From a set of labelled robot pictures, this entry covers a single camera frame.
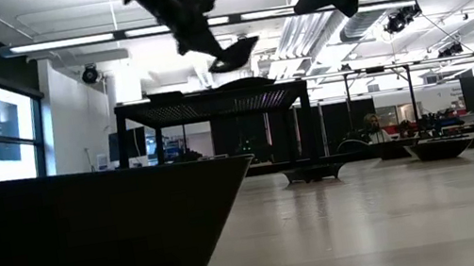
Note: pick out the silver ceiling air duct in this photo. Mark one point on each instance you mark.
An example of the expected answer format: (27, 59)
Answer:
(367, 21)

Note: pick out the black perforated metal riser shelf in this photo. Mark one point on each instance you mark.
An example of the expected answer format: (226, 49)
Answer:
(214, 108)

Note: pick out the black track spotlight cluster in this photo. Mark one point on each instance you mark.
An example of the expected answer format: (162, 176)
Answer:
(450, 50)
(402, 18)

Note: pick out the black shallow mini plate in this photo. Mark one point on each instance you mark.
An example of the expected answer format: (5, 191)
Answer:
(440, 149)

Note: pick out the black deep mini plate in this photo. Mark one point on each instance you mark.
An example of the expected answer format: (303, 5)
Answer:
(236, 54)

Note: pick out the dark room partition panels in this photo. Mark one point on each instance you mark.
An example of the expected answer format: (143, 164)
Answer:
(345, 125)

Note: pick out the long linear ceiling light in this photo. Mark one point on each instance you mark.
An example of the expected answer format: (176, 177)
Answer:
(60, 43)

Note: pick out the black metal frame station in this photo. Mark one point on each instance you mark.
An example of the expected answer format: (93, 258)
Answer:
(412, 95)

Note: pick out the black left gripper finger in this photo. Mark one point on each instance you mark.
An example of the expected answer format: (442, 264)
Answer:
(198, 36)

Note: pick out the person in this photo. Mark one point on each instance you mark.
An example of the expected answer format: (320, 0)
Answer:
(373, 123)

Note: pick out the black round rippled mini plate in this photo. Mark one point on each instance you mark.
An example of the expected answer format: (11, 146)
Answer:
(246, 83)

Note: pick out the black round ceiling spotlight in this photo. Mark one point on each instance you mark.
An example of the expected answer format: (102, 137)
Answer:
(90, 74)

